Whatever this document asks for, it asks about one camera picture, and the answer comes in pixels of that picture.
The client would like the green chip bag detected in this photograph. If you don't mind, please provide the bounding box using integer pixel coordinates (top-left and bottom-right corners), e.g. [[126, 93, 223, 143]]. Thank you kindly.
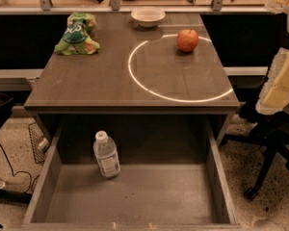
[[54, 13, 100, 56]]

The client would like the clear plastic water bottle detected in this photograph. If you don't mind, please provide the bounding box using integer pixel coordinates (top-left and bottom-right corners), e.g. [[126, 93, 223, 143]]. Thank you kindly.
[[93, 131, 120, 179]]

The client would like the black floor cable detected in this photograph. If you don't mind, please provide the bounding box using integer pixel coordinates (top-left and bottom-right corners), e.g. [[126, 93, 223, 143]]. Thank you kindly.
[[0, 134, 40, 194]]

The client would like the black office chair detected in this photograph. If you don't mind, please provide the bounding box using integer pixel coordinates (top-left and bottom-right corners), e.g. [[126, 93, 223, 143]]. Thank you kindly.
[[222, 68, 289, 200]]

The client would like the white ceramic bowl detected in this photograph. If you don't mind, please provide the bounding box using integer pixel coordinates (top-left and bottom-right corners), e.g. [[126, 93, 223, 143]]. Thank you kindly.
[[131, 7, 166, 28]]

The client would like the red apple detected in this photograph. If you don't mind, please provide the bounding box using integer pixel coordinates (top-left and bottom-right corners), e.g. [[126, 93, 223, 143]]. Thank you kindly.
[[176, 29, 198, 53]]

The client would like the black wire mesh basket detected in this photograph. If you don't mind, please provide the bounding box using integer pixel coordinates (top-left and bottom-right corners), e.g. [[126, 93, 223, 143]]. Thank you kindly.
[[28, 122, 50, 165]]

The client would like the grey open drawer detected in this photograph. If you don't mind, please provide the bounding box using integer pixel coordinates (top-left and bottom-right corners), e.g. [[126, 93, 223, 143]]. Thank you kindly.
[[24, 115, 239, 231]]

